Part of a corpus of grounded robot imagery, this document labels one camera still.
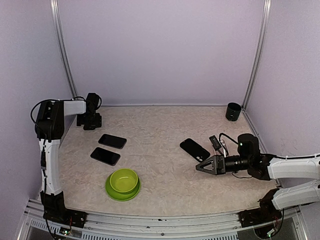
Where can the black cylinder cup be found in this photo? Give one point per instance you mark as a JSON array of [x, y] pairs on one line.
[[233, 111]]

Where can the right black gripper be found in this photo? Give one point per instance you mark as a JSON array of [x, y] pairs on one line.
[[217, 165]]

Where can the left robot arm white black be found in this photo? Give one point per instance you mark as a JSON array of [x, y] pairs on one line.
[[48, 117]]

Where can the right aluminium frame post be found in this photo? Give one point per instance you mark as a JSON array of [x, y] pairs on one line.
[[258, 53]]

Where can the left aluminium frame post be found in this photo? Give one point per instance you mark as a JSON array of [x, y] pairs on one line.
[[54, 5]]

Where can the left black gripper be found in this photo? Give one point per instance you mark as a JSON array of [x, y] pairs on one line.
[[97, 122]]

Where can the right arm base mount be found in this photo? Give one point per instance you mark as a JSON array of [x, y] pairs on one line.
[[266, 212]]

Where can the green bowl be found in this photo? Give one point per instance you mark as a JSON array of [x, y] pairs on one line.
[[124, 180]]

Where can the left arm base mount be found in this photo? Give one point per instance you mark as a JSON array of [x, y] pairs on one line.
[[65, 215]]

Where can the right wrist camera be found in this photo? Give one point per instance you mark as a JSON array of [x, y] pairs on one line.
[[217, 146]]

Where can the aluminium frame post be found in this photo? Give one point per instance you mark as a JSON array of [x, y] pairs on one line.
[[258, 53], [54, 5]]

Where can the pink phone case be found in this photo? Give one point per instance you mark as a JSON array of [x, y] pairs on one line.
[[224, 148]]

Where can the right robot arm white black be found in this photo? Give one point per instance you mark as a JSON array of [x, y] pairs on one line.
[[266, 167]]

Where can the dark phone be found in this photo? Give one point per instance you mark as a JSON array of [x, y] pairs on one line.
[[112, 141], [105, 156]]

